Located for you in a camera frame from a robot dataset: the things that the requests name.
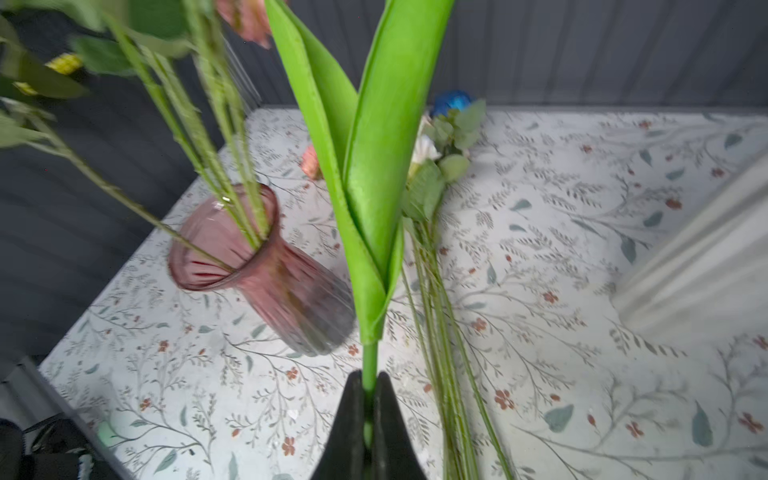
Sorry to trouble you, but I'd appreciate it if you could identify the pink glass vase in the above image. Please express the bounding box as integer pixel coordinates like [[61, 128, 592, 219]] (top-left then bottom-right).
[[168, 185, 356, 356]]

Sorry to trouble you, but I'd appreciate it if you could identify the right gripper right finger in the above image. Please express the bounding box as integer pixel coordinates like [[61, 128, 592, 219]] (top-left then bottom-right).
[[373, 372, 426, 480]]

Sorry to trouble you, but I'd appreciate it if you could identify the white ribbed ceramic vase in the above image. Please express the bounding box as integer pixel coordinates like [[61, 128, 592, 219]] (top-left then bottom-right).
[[611, 158, 767, 347]]

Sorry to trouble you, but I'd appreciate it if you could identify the bunch of artificial flowers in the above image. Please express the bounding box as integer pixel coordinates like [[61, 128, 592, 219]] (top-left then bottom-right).
[[299, 89, 517, 480]]

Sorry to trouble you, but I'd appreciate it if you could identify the white rose stem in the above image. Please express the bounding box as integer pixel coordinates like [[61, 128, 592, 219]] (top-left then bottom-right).
[[1, 1, 270, 272]]

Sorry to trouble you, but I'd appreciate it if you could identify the floral table mat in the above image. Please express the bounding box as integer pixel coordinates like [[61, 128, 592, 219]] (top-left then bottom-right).
[[41, 111, 767, 479]]

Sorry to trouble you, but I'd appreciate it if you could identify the pink tulip flower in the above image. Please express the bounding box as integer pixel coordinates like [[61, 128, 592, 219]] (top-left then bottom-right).
[[265, 1, 453, 446]]

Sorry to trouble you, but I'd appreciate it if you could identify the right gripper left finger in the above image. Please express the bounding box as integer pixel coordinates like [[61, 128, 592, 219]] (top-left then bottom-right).
[[310, 370, 365, 480]]

